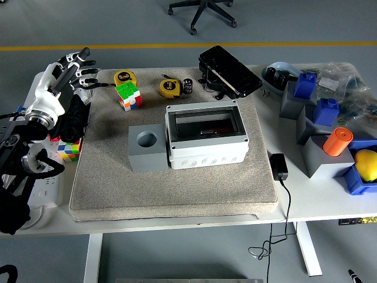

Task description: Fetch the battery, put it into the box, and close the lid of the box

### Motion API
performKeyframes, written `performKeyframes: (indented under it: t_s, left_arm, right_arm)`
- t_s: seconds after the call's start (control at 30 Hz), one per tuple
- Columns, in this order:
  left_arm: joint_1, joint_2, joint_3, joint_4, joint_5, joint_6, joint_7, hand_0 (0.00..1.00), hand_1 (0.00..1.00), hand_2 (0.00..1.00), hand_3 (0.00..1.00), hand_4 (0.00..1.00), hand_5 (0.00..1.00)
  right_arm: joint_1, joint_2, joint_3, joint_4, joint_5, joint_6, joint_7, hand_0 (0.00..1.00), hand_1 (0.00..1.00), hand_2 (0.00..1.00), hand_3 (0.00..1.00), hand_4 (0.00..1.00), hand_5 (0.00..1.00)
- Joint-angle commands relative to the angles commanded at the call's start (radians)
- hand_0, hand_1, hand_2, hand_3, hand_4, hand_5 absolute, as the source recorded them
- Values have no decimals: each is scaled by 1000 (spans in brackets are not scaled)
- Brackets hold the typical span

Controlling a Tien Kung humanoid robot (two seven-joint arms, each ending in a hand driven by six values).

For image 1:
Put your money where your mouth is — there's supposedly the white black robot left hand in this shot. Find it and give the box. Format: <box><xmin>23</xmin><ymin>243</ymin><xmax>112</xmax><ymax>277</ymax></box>
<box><xmin>25</xmin><ymin>47</ymin><xmax>100</xmax><ymax>126</ymax></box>

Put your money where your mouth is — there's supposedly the hinged windowed box lid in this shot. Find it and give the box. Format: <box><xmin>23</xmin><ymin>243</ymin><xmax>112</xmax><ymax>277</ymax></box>
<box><xmin>164</xmin><ymin>99</ymin><xmax>250</xmax><ymax>152</ymax></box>

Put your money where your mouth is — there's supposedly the grey plastic junction box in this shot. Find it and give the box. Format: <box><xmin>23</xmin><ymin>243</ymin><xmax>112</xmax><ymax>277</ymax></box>
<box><xmin>164</xmin><ymin>99</ymin><xmax>250</xmax><ymax>170</ymax></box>

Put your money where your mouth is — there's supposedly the black folded cloth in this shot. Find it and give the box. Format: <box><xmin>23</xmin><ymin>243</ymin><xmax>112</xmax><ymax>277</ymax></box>
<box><xmin>55</xmin><ymin>85</ymin><xmax>91</xmax><ymax>142</ymax></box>

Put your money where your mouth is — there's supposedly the clear bag of parts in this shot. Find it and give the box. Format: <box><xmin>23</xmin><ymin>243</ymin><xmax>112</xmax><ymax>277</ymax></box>
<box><xmin>72</xmin><ymin>69</ymin><xmax>101</xmax><ymax>106</ymax></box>

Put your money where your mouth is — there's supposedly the white table leg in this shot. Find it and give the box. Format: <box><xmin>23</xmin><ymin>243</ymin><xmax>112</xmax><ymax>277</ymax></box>
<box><xmin>293</xmin><ymin>221</ymin><xmax>322</xmax><ymax>277</ymax></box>
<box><xmin>84</xmin><ymin>234</ymin><xmax>104</xmax><ymax>283</ymax></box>

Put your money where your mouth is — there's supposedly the colourful puzzle cube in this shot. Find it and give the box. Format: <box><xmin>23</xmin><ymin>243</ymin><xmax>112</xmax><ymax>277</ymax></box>
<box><xmin>114</xmin><ymin>81</ymin><xmax>143</xmax><ymax>112</ymax></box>
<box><xmin>57</xmin><ymin>138</ymin><xmax>82</xmax><ymax>163</ymax></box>

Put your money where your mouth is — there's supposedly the black table control panel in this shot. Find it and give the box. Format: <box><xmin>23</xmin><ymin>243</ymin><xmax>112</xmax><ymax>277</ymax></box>
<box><xmin>338</xmin><ymin>216</ymin><xmax>377</xmax><ymax>226</ymax></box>

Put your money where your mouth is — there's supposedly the yellow tape measure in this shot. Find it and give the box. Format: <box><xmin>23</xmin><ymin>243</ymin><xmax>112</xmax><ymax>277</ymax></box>
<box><xmin>114</xmin><ymin>70</ymin><xmax>138</xmax><ymax>88</ymax></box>
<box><xmin>159</xmin><ymin>78</ymin><xmax>182</xmax><ymax>98</ymax></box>

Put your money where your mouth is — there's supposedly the white power strip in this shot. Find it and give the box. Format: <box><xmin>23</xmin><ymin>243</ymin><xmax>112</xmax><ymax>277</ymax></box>
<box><xmin>28</xmin><ymin>141</ymin><xmax>64</xmax><ymax>209</ymax></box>

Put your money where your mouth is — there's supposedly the blue plastic bin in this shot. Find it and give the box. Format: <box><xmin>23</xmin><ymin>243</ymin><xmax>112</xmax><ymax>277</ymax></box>
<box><xmin>342</xmin><ymin>138</ymin><xmax>377</xmax><ymax>196</ymax></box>

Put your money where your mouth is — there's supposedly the yellow lemon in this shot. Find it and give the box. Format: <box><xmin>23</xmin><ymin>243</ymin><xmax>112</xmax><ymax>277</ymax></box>
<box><xmin>353</xmin><ymin>149</ymin><xmax>377</xmax><ymax>182</ymax></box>

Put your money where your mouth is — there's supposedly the grey holder block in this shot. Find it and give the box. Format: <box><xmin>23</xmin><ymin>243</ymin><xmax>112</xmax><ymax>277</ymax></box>
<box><xmin>300</xmin><ymin>134</ymin><xmax>356</xmax><ymax>179</ymax></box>
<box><xmin>279</xmin><ymin>81</ymin><xmax>319</xmax><ymax>120</ymax></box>
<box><xmin>296</xmin><ymin>104</ymin><xmax>339</xmax><ymax>146</ymax></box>

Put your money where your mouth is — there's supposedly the grey block with round hole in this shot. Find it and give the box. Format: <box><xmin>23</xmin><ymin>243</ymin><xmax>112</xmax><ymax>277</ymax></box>
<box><xmin>128</xmin><ymin>123</ymin><xmax>170</xmax><ymax>173</ymax></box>

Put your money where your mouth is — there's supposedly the black power adapter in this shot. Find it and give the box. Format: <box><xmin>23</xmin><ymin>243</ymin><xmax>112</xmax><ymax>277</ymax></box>
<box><xmin>269</xmin><ymin>153</ymin><xmax>290</xmax><ymax>182</ymax></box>

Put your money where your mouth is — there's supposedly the grey-brown mat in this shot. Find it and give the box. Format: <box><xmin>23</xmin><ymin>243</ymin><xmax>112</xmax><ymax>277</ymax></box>
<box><xmin>69</xmin><ymin>67</ymin><xmax>279</xmax><ymax>222</ymax></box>

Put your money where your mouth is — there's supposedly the blue bottle-shaped block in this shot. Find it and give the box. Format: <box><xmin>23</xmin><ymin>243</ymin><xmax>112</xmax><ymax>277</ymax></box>
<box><xmin>312</xmin><ymin>97</ymin><xmax>340</xmax><ymax>125</ymax></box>
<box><xmin>293</xmin><ymin>72</ymin><xmax>318</xmax><ymax>100</ymax></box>

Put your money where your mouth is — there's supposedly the clear bag of components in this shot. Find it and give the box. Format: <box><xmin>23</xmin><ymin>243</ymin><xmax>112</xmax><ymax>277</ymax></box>
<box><xmin>335</xmin><ymin>88</ymin><xmax>377</xmax><ymax>139</ymax></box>
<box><xmin>300</xmin><ymin>61</ymin><xmax>371</xmax><ymax>95</ymax></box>

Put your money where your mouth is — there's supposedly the black office chair base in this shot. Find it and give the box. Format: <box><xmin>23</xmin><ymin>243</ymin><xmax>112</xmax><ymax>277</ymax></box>
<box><xmin>167</xmin><ymin>0</ymin><xmax>238</xmax><ymax>36</ymax></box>

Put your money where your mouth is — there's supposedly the black hard case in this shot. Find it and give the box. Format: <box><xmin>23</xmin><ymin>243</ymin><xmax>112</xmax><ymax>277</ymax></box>
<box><xmin>197</xmin><ymin>44</ymin><xmax>264</xmax><ymax>101</ymax></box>

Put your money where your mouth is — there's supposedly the black electronic part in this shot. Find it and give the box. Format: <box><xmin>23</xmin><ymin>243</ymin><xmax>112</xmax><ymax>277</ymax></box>
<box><xmin>276</xmin><ymin>72</ymin><xmax>292</xmax><ymax>88</ymax></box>

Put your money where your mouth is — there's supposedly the light blue bowl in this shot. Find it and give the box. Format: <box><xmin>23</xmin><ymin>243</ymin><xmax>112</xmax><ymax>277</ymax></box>
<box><xmin>261</xmin><ymin>61</ymin><xmax>304</xmax><ymax>97</ymax></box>

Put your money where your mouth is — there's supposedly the black adapter cord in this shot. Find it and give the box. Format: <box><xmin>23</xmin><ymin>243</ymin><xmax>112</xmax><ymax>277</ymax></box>
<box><xmin>249</xmin><ymin>178</ymin><xmax>292</xmax><ymax>283</ymax></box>

